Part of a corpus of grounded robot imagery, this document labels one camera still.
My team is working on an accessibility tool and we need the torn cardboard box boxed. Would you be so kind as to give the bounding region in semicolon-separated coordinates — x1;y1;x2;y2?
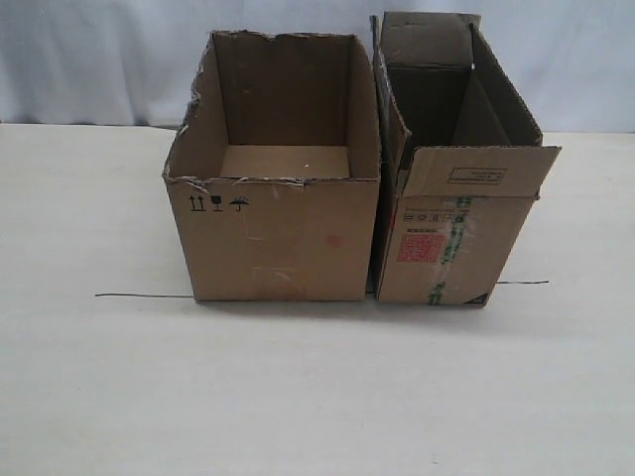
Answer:
162;31;381;301

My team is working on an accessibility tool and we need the tall cardboard box with flaps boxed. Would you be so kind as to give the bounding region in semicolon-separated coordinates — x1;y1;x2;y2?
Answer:
371;11;560;306

